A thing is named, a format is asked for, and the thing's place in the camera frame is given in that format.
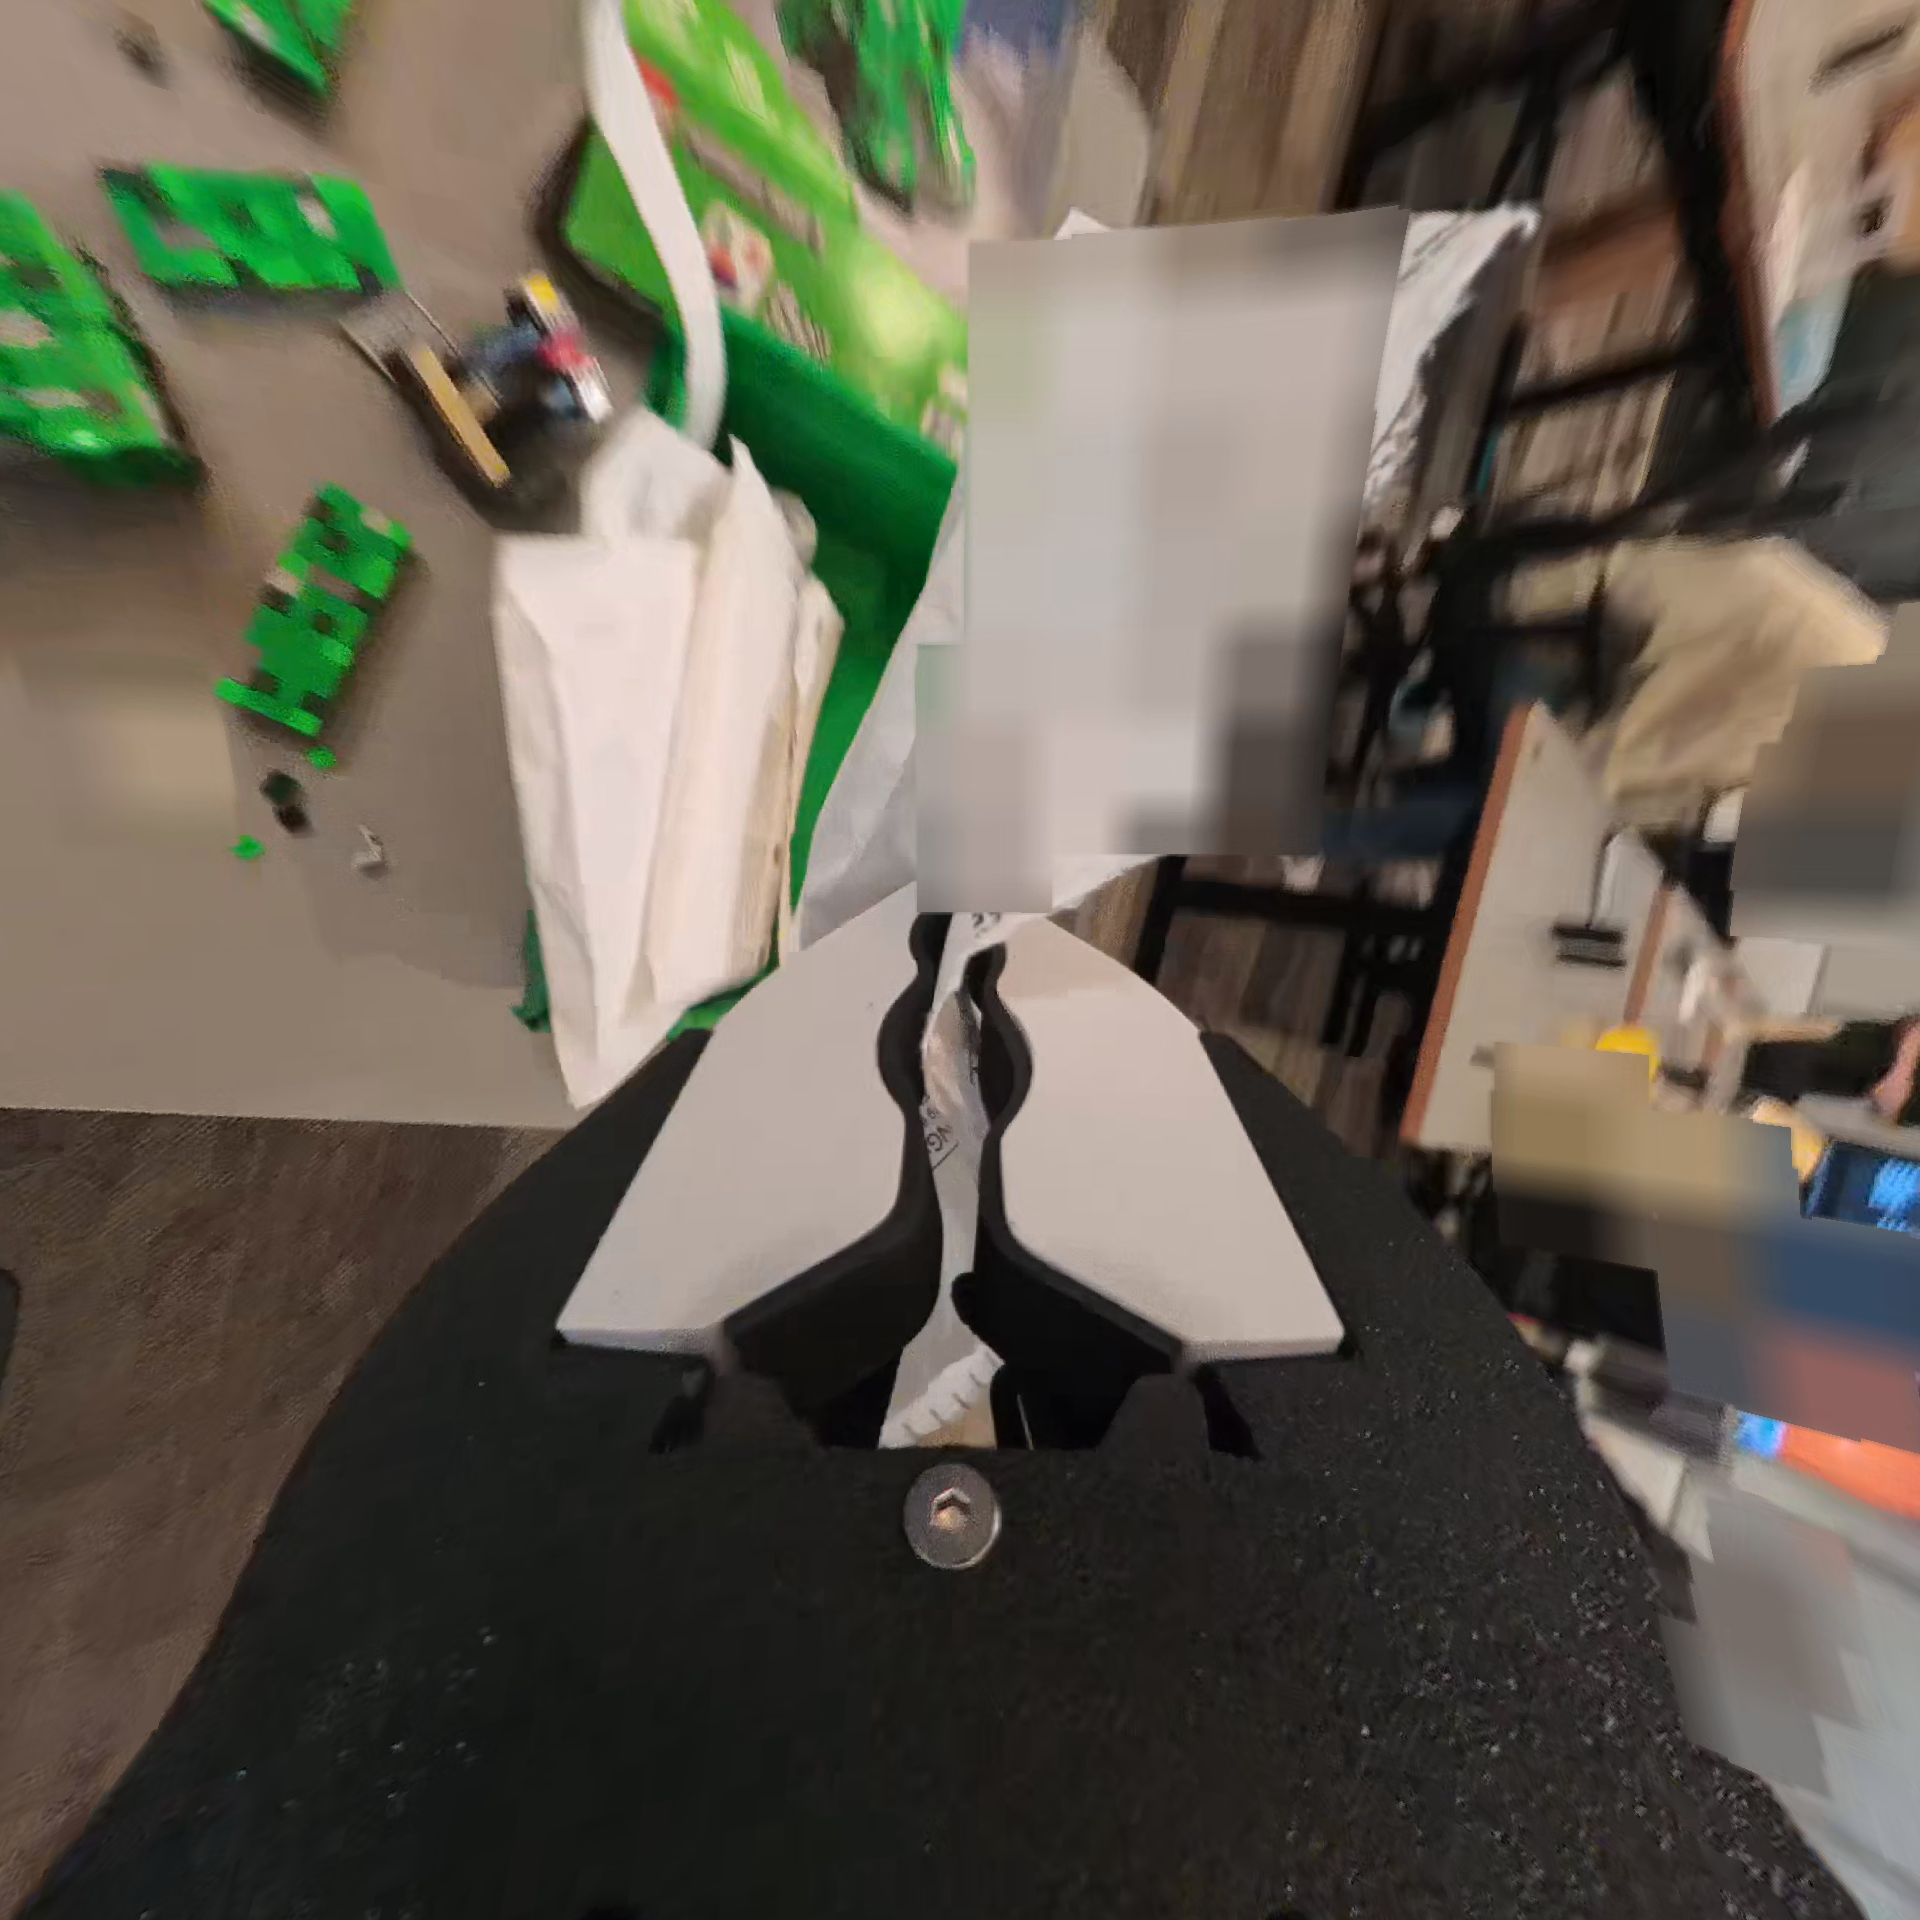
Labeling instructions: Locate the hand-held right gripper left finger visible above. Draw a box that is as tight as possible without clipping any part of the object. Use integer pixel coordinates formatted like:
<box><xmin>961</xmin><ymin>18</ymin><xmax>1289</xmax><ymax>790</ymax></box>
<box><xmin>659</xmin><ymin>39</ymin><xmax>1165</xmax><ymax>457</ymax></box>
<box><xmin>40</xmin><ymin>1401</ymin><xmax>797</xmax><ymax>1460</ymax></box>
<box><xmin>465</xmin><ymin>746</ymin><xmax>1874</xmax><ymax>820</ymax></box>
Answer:
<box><xmin>555</xmin><ymin>911</ymin><xmax>962</xmax><ymax>1448</ymax></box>

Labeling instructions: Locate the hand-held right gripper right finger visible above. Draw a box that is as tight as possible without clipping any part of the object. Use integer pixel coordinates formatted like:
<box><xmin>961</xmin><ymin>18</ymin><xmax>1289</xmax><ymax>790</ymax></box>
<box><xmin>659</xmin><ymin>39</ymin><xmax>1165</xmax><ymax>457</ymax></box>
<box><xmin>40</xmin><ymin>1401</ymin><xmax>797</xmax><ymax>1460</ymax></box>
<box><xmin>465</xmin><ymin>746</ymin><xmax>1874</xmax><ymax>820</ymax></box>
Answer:
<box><xmin>957</xmin><ymin>911</ymin><xmax>1346</xmax><ymax>1448</ymax></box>

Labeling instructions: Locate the white printed paper bag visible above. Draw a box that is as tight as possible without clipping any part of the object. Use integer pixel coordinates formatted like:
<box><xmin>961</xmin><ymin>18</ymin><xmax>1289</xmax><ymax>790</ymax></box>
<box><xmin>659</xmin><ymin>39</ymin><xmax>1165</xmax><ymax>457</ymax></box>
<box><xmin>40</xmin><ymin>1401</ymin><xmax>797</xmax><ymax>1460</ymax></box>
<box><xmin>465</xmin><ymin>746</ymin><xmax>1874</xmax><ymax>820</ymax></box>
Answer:
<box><xmin>802</xmin><ymin>208</ymin><xmax>1538</xmax><ymax>1448</ymax></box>

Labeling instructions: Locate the white desk with brown edge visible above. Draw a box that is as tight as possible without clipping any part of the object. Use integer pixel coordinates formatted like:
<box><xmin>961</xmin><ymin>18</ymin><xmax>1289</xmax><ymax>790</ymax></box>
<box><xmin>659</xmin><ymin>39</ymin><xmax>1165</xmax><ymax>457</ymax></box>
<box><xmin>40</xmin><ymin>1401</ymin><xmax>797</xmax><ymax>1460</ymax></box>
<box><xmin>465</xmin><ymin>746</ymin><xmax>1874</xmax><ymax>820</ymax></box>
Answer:
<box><xmin>1401</xmin><ymin>702</ymin><xmax>1652</xmax><ymax>1157</ymax></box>

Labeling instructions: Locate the green brick plate build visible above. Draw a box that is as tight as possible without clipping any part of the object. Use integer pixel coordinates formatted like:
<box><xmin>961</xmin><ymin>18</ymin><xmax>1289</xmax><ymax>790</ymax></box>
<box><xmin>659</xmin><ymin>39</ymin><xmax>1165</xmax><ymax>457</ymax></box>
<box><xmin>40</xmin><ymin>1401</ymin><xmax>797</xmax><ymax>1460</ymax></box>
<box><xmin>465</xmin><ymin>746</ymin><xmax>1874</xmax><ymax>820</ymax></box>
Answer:
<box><xmin>0</xmin><ymin>191</ymin><xmax>208</xmax><ymax>489</ymax></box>
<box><xmin>198</xmin><ymin>0</ymin><xmax>358</xmax><ymax>105</ymax></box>
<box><xmin>214</xmin><ymin>482</ymin><xmax>417</xmax><ymax>740</ymax></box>
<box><xmin>104</xmin><ymin>161</ymin><xmax>405</xmax><ymax>297</ymax></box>

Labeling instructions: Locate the green toy set box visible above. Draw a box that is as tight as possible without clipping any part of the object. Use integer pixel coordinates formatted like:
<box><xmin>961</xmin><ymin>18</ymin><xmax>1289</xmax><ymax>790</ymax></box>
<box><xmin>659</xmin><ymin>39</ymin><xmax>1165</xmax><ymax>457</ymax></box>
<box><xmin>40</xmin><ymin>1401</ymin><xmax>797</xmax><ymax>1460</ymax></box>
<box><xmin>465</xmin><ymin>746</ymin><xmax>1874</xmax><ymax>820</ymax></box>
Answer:
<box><xmin>516</xmin><ymin>0</ymin><xmax>969</xmax><ymax>1038</ymax></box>

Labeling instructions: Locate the small multicoloured brick build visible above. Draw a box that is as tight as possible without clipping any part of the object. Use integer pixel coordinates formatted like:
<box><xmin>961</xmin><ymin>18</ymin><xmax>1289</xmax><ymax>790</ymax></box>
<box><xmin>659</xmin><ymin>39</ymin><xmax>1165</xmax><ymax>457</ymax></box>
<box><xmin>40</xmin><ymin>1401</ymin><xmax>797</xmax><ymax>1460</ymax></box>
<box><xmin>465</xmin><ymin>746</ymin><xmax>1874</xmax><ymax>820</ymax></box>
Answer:
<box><xmin>344</xmin><ymin>273</ymin><xmax>617</xmax><ymax>492</ymax></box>

